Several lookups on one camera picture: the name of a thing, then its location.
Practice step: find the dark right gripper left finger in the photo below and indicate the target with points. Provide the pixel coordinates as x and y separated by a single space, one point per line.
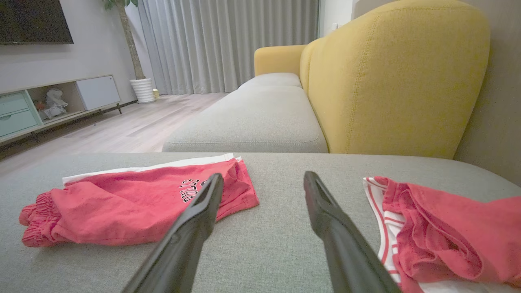
183 252

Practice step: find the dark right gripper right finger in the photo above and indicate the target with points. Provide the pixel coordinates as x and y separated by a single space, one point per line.
350 260

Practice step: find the red shorts with white trim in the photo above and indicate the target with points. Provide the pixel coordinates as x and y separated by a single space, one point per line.
114 207

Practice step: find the red basketball jersey white trim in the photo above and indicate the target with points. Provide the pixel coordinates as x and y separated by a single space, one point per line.
447 228

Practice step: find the large grey ottoman cushion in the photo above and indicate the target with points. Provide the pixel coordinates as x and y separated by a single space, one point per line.
276 228

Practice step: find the grey sofa seat cushion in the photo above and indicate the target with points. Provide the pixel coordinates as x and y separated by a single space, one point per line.
270 79
252 118

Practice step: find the small yellow floor object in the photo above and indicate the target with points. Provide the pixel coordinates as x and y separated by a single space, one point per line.
156 94

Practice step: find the white ribbed plant pot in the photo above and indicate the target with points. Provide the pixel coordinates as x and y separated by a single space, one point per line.
142 91

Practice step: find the white cabinet door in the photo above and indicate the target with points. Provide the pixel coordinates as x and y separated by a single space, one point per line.
97 92

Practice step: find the yellow sofa back cushion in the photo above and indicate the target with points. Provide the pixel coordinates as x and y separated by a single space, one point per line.
399 81
309 61

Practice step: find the white toy doll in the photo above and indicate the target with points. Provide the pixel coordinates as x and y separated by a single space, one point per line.
55 106

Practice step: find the teal cabinet drawer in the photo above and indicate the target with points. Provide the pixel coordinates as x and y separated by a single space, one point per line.
12 103
18 123

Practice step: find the indoor tree plant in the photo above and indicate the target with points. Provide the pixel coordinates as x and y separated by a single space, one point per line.
132 49

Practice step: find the grey pleated curtain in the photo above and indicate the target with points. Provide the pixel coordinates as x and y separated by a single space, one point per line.
228 44

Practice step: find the yellow sofa armrest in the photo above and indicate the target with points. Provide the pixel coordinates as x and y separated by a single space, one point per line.
276 59

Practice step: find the low wooden tv cabinet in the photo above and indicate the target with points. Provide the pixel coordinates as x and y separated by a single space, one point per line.
34 94

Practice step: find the black wall television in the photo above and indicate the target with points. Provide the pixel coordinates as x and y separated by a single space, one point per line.
32 20

